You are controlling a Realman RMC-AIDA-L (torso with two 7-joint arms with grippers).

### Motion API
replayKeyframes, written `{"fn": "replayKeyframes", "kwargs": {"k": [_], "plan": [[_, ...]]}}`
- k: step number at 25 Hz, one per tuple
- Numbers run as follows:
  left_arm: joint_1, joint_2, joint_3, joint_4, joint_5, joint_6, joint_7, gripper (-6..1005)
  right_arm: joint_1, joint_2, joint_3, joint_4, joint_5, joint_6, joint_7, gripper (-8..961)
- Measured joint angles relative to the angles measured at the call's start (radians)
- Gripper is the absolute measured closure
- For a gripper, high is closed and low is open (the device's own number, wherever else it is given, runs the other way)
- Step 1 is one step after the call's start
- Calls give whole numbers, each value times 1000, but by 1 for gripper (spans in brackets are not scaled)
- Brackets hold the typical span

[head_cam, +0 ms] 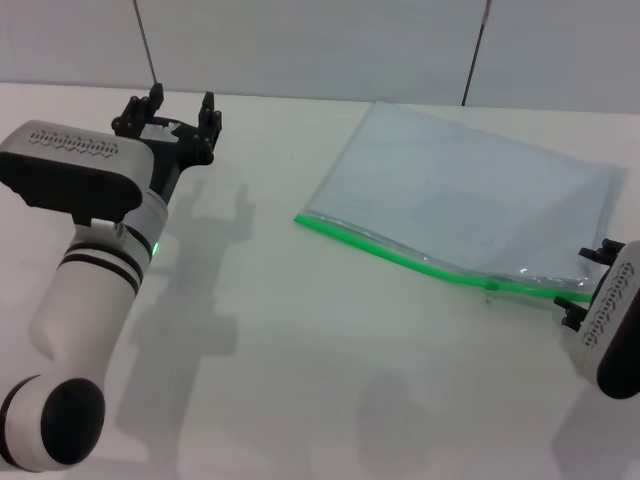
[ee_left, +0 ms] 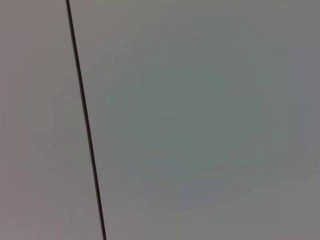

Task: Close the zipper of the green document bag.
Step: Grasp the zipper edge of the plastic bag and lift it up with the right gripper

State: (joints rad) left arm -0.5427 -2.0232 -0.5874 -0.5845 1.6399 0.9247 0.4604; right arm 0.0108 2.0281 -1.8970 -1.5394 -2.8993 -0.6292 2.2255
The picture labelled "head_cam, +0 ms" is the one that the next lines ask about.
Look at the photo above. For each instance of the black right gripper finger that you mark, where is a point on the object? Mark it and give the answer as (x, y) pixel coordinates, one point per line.
(576, 315)
(607, 251)

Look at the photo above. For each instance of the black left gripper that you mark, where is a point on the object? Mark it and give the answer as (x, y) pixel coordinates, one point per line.
(175, 145)

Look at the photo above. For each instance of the green zipper slider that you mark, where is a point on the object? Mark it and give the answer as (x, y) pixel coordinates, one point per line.
(492, 286)

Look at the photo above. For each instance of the clear green-zip document bag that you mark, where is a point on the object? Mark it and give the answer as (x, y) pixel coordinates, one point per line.
(440, 190)

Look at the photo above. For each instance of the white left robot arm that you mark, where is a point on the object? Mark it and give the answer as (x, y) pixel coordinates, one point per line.
(85, 300)

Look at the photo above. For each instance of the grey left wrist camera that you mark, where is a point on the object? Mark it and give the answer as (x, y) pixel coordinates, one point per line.
(75, 165)

